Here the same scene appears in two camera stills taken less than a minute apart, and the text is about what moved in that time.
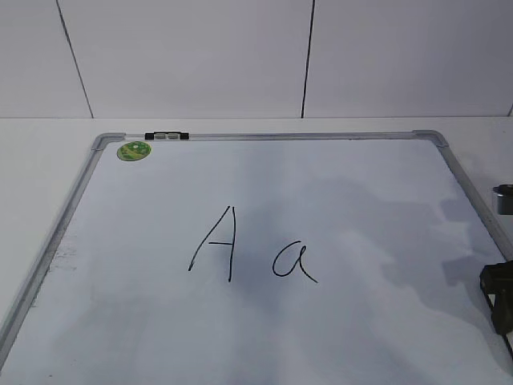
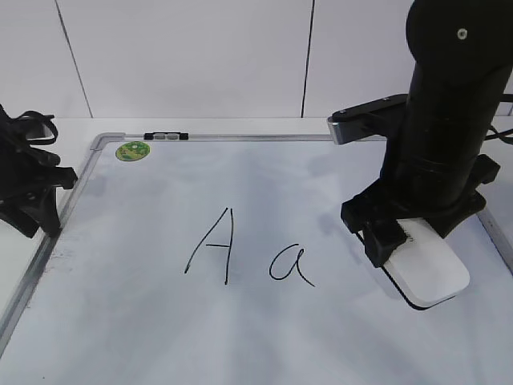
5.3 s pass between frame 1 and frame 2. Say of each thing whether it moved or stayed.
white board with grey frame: stayed
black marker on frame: stayed
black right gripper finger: moved
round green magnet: stayed
